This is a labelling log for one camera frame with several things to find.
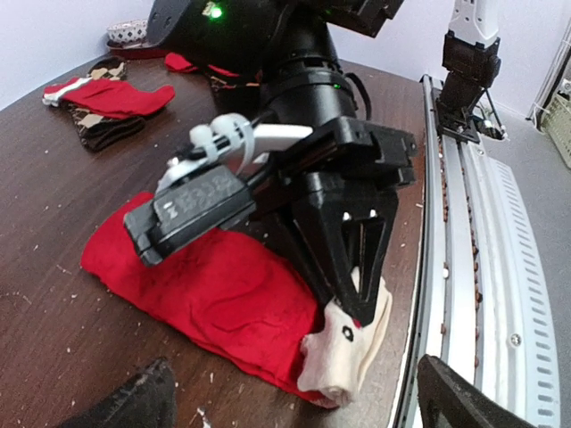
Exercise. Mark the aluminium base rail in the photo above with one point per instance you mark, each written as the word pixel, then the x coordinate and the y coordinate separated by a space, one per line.
pixel 481 300

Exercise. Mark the argyle sock at back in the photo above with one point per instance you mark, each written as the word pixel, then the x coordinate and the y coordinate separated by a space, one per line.
pixel 97 132

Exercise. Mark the white dotted bowl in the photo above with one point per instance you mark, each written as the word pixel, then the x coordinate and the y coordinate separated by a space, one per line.
pixel 128 32

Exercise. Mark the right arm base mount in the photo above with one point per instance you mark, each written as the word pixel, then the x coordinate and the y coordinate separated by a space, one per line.
pixel 468 126

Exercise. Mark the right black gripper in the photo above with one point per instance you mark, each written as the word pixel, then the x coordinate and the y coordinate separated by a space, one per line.
pixel 303 82

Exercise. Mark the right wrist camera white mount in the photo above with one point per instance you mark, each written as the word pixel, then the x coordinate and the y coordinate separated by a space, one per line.
pixel 215 189

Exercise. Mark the red sock with white cuff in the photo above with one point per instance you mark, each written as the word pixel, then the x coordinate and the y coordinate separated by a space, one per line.
pixel 116 99

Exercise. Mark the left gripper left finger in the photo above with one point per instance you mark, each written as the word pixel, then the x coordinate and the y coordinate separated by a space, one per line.
pixel 147 399

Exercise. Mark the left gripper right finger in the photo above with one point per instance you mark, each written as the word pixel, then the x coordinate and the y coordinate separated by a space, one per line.
pixel 446 399

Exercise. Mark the red plate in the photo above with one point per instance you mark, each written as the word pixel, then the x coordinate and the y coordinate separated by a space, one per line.
pixel 136 51

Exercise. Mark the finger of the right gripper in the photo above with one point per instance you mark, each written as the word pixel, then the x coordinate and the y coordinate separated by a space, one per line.
pixel 366 237
pixel 321 219

